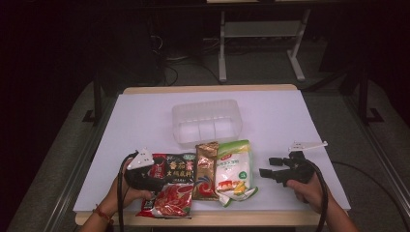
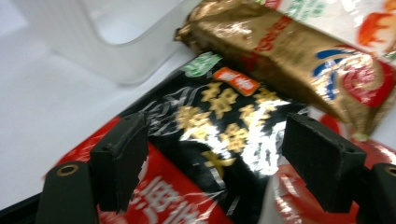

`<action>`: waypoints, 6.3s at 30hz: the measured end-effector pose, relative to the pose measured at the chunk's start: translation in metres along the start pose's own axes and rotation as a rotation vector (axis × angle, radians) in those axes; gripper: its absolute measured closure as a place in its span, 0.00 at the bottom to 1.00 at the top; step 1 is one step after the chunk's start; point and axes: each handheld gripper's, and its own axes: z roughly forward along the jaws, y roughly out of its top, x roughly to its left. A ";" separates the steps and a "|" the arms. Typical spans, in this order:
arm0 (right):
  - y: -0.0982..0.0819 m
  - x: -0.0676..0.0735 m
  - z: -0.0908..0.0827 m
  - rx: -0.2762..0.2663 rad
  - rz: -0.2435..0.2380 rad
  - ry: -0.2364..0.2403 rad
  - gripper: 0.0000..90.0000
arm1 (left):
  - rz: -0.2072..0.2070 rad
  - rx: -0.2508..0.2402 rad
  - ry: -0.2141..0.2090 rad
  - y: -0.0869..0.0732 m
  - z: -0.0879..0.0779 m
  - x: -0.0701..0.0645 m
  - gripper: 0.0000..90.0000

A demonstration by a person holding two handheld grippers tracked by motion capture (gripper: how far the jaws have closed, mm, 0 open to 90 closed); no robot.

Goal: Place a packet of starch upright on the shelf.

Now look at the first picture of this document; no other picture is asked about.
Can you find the metal frame rail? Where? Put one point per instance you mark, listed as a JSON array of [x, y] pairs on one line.
[[80, 161], [380, 154]]

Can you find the brown and gold packet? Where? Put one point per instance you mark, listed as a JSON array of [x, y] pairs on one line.
[[205, 174]]

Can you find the wooden table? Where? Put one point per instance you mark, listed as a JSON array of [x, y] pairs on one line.
[[209, 87]]

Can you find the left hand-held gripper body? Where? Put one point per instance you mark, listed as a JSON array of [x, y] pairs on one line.
[[140, 177]]

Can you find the person's left hand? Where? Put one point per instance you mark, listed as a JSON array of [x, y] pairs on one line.
[[124, 198]]

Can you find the clear plastic container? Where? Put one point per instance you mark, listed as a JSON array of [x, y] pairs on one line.
[[206, 124]]

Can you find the black metal stand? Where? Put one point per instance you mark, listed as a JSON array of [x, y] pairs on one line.
[[363, 96], [97, 96]]

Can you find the person's right hand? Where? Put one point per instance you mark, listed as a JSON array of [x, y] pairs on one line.
[[307, 193]]

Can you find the white table mat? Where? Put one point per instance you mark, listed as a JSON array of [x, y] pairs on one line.
[[145, 122]]

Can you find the white and green packet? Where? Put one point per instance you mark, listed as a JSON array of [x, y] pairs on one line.
[[233, 174]]

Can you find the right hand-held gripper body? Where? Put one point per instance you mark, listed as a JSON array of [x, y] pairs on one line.
[[295, 170]]

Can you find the red and black seasoning packet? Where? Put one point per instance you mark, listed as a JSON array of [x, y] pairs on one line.
[[174, 187]]

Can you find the white metal desk frame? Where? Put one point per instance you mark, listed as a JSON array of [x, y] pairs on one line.
[[222, 64]]

